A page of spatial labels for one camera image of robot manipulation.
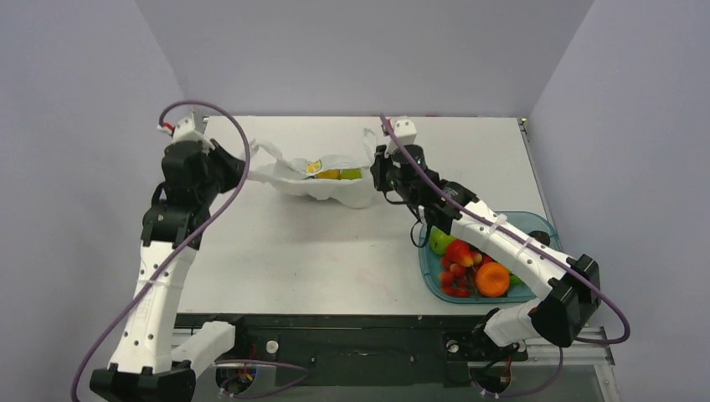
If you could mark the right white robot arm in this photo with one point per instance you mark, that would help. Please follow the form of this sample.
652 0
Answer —
566 290

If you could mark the white plastic bag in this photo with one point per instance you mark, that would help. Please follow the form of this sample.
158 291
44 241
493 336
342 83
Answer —
295 177

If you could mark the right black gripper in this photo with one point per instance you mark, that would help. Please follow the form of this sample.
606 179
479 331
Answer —
382 174

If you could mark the fake green apple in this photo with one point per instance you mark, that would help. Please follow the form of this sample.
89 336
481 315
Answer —
439 241

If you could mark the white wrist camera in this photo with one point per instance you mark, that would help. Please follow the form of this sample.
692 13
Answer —
403 128
190 128

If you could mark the fake dark plum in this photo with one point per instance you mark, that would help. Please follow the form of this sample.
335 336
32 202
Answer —
541 236

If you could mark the fake red strawberry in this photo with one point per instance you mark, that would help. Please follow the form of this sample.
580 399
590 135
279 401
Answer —
461 253

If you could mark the fake green fruit in bag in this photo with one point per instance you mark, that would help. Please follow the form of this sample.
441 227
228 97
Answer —
350 174

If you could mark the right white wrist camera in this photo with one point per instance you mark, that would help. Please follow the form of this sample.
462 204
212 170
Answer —
403 128

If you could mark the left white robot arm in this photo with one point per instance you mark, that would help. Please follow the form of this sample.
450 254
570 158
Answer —
142 367

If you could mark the fake yellow lemon in bag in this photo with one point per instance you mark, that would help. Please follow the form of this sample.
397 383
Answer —
329 174

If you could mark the fake orange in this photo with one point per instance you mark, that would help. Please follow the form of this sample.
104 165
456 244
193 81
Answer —
492 279

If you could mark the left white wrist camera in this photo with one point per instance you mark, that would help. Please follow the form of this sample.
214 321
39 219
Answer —
190 128

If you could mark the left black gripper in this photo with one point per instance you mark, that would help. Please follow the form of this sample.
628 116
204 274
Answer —
233 167

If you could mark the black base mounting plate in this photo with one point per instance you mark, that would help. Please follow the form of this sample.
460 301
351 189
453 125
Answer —
365 350

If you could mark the teal plastic tray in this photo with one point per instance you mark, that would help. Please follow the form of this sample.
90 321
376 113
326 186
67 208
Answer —
429 262

